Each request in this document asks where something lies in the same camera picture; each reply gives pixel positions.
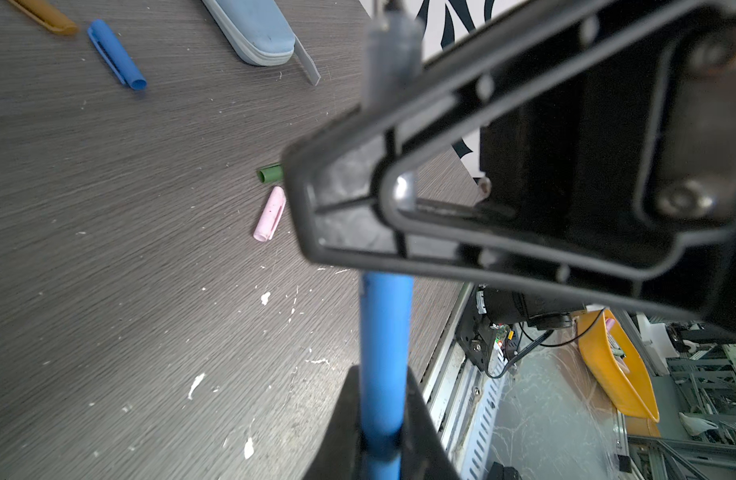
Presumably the blue pen cap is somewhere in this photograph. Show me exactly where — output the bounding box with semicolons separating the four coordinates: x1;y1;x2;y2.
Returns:
87;19;147;91

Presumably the light blue pencil case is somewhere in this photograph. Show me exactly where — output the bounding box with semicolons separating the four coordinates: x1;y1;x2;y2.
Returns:
203;0;321;86

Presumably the brown pen cap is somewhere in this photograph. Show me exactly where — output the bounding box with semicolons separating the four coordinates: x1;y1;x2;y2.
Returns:
9;0;78;36

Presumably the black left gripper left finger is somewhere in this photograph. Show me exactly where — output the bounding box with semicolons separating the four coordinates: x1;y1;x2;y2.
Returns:
303;366;459;479

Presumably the blue pen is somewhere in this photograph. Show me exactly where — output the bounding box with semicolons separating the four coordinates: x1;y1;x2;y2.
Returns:
359;1;424;479

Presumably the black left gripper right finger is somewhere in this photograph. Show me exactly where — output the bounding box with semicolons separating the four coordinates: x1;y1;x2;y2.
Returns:
282;1;736;334

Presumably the green pen cap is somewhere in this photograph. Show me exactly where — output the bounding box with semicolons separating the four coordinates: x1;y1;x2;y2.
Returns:
257;163;284;184

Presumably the grey slotted cable duct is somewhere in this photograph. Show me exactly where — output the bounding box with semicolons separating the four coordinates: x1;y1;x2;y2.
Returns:
453;370;507;479

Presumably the yellow plastic bin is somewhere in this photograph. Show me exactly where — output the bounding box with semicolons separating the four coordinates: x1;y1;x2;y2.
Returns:
574;309;660;423

